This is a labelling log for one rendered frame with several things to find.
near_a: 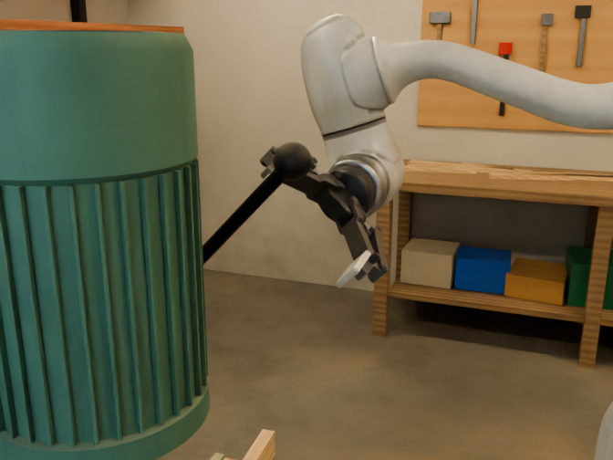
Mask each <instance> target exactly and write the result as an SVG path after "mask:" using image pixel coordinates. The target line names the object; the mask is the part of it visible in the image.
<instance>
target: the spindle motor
mask: <svg viewBox="0 0 613 460"><path fill-rule="evenodd" d="M197 155H198V138H197V119H196V98H195V79H194V59H193V49H192V47H191V45H190V43H189V41H188V39H187V38H186V36H185V35H184V33H164V32H155V31H119V30H0V460H155V459H157V458H159V457H161V456H163V455H166V454H168V453H169V452H171V451H172V450H174V449H175V448H177V447H178V446H180V445H181V444H183V443H184V442H186V441H187V440H188V439H189V438H190V437H192V436H193V435H194V434H195V433H196V432H197V430H198V429H199V428H200V427H201V426H202V424H203V422H204V421H205V419H206V416H207V414H208V412H209V408H210V393H209V374H208V355H207V335H206V316H205V296H204V276H203V238H202V218H201V198H200V179H199V160H198V159H197Z"/></svg>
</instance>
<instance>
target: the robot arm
mask: <svg viewBox="0 0 613 460"><path fill-rule="evenodd" d="M301 68H302V74H303V79H304V83H305V88H306V94H307V98H308V101H309V105H310V108H311V110H312V113H313V115H314V118H315V120H316V122H317V125H318V127H319V129H320V132H321V135H322V138H323V141H324V144H325V148H326V153H327V163H328V172H327V173H320V172H319V171H318V169H317V168H316V167H317V165H316V163H317V159H316V158H315V157H313V156H311V158H312V164H311V168H310V170H309V172H308V174H307V175H306V176H305V177H303V178H302V179H299V180H296V181H288V180H285V181H284V182H283V184H286V185H288V186H290V187H292V188H294V189H296V190H298V191H300V192H302V193H304V194H305V195H306V198H307V199H309V200H311V201H313V202H315V203H318V205H319V206H320V208H321V210H322V212H323V213H324V214H325V215H326V216H327V217H328V218H329V219H331V220H332V221H334V222H335V223H336V225H337V227H338V231H339V233H340V234H342V235H343V236H344V237H345V239H346V241H347V244H348V248H349V251H350V253H351V255H352V258H353V260H354V261H353V262H352V263H351V264H350V265H349V266H348V268H347V269H346V271H345V272H344V273H343V275H342V276H341V277H340V279H339V280H338V282H337V283H336V286H337V287H338V288H342V287H343V286H344V285H345V284H347V283H348V282H349V280H350V279H351V278H353V277H354V278H355V279H356V280H361V279H362V278H363V277H364V276H366V275H368V279H369V281H370V282H372V283H375V282H376V281H377V280H379V279H380V278H381V277H382V276H384V275H385V274H386V273H387V272H388V271H389V267H388V263H387V259H386V255H385V251H384V247H383V244H382V240H381V235H382V230H381V228H380V227H379V226H377V225H376V226H375V227H374V226H372V227H370V226H369V225H368V224H367V223H366V222H365V221H366V218H368V217H369V216H371V215H372V214H374V213H375V212H376V211H377V210H379V209H380V208H382V207H383V206H385V205H386V204H388V203H389V202H390V201H391V200H392V199H393V198H394V197H395V195H396V194H397V192H398V191H399V189H400V187H401V185H402V182H403V179H404V173H405V169H404V162H403V159H402V156H401V154H400V150H399V148H398V146H397V145H396V143H395V141H394V140H393V137H392V135H391V132H390V128H389V125H388V123H387V120H386V117H385V112H384V109H386V108H387V107H388V106H389V105H390V104H393V103H395V102H396V99H397V97H398V96H399V94H400V92H401V91H402V90H403V89H404V88H405V87H407V86H408V85H410V84H411V83H413V82H416V81H418V80H422V79H427V78H436V79H442V80H446V81H450V82H452V83H455V84H458V85H460V86H463V87H465V88H467V89H471V90H473V91H476V92H478V93H481V94H483V95H485V96H487V97H490V98H492V99H496V100H499V101H501V102H503V103H505V104H508V105H510V106H513V107H515V108H518V109H519V110H523V111H526V112H528V113H531V114H533V115H536V116H538V117H540V118H543V119H545V120H550V121H552V122H555V123H558V124H562V125H566V126H569V127H574V128H579V129H587V130H613V82H610V83H605V84H585V83H578V82H574V81H571V80H567V79H563V78H559V77H556V76H553V75H550V74H547V73H545V72H542V71H539V70H536V69H533V68H529V67H527V66H524V65H521V64H518V63H515V62H513V61H510V60H507V59H504V58H501V57H497V56H494V55H492V54H489V53H486V52H483V51H481V50H478V49H475V48H472V47H467V46H464V45H460V44H457V43H453V42H448V41H442V40H415V41H408V42H400V43H390V42H387V41H385V40H383V39H381V38H379V37H377V36H374V37H367V36H365V34H364V31H363V28H362V26H361V25H360V24H359V23H358V22H357V21H355V20H354V19H353V18H351V17H350V16H343V15H341V14H335V15H332V16H329V17H327V18H325V19H323V20H321V21H319V22H317V23H315V24H314V25H312V26H311V27H310V28H309V29H308V30H307V31H306V33H305V36H304V39H303V42H302V45H301ZM277 149H278V148H277V147H275V146H272V147H271V148H270V149H269V150H268V152H267V153H266V154H265V155H264V156H263V157H262V158H261V159H260V160H259V162H260V163H261V164H262V165H263V166H264V167H266V168H265V169H264V170H263V171H262V172H261V174H260V176H261V177H262V178H263V180H262V181H261V182H260V183H259V184H258V185H257V186H256V187H255V188H254V189H253V191H254V190H255V189H256V188H257V187H258V186H259V185H260V184H261V183H262V182H263V181H264V180H265V178H266V177H267V176H268V175H269V174H270V173H271V172H272V171H273V170H274V169H275V167H274V156H275V152H276V150H277ZM253 191H252V192H253ZM252 192H251V193H252ZM594 460H613V402H612V403H611V405H610V406H609V407H608V409H607V411H606V412H605V415H604V417H603V419H602V422H601V425H600V429H599V433H598V437H597V446H596V451H595V457H594Z"/></svg>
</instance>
